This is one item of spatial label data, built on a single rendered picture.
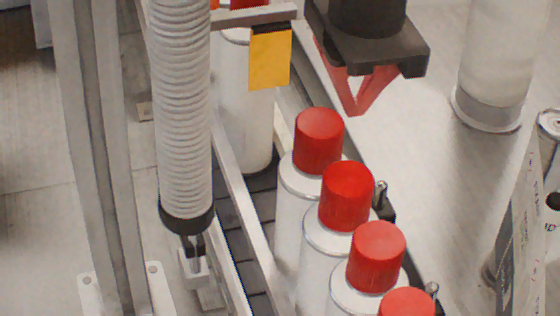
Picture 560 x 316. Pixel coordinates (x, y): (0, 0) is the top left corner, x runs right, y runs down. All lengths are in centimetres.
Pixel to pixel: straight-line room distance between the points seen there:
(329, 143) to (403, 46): 10
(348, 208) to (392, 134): 35
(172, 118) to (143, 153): 47
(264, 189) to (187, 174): 34
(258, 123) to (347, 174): 24
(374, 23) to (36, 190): 44
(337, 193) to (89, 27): 19
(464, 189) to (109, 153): 38
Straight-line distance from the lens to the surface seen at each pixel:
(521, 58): 83
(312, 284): 57
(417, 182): 82
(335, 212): 52
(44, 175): 90
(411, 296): 47
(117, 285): 72
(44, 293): 79
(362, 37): 60
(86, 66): 55
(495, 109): 87
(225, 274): 73
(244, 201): 67
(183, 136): 44
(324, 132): 55
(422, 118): 89
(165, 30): 40
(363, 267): 49
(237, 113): 75
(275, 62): 60
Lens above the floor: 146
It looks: 45 degrees down
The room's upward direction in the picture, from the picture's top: 4 degrees clockwise
